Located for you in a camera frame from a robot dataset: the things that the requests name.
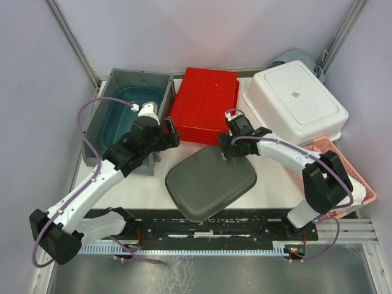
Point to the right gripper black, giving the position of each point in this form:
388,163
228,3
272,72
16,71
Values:
225,140

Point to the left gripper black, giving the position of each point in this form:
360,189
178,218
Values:
172,139

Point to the red plastic bin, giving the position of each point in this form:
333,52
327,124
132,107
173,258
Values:
203,97

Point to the dark grey plastic tray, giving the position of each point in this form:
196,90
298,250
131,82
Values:
204,184

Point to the large white plastic tub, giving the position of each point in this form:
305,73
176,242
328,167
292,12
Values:
291,101

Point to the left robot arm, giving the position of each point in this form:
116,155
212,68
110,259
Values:
62,230

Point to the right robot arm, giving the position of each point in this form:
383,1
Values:
326,183

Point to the teal transparent container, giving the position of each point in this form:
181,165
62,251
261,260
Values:
119,118

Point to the grey plastic storage bin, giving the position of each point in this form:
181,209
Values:
121,78

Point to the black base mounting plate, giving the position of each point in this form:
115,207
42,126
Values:
230,229

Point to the pink plastic basket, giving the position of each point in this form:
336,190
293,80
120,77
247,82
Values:
325,144

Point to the blue denim cloth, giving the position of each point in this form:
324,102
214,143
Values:
299,55

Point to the white folded towel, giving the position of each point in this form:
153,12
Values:
358,193

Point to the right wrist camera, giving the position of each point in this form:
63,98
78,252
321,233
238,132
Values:
232,113

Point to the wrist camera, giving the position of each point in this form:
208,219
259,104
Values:
232,113
148,109

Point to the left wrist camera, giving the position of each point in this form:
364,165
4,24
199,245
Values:
148,109

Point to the aluminium frame rail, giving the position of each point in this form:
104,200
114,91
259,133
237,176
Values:
352,231

